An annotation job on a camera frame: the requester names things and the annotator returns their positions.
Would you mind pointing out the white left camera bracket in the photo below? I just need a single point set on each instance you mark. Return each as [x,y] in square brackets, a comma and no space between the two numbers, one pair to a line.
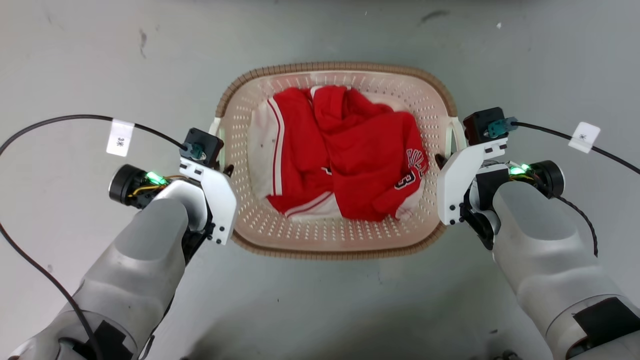
[220,200]

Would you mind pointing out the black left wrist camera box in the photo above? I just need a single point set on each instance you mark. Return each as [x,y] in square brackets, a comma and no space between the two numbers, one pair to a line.
[205,145]

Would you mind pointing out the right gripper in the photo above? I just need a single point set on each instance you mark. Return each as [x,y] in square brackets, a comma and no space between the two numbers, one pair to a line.
[477,220]

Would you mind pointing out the beige plastic laundry basket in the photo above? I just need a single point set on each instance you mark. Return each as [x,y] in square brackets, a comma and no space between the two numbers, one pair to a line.
[330,237]

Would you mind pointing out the red basketball jersey with number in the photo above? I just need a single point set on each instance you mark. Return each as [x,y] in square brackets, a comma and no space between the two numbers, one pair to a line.
[360,150]

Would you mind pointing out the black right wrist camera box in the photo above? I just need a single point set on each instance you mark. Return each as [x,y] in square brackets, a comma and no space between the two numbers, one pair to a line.
[482,125]

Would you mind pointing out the white camera bracket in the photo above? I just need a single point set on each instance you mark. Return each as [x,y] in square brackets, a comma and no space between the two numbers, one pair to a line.
[220,200]
[457,185]

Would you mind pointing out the red and white striped shorts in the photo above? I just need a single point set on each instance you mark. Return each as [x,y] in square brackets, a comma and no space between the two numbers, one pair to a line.
[292,145]

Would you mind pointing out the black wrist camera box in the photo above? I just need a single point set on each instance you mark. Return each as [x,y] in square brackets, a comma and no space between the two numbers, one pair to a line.
[205,145]
[482,125]

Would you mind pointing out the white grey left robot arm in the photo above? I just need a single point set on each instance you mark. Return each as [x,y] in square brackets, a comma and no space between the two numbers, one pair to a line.
[135,265]

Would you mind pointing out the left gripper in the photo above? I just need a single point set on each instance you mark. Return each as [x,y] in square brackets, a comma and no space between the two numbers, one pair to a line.
[192,245]

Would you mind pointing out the white right camera bracket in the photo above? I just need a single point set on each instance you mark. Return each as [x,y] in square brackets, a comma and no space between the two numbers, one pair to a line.
[457,185]

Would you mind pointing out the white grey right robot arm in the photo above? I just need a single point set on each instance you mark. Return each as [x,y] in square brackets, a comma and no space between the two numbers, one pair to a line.
[545,250]

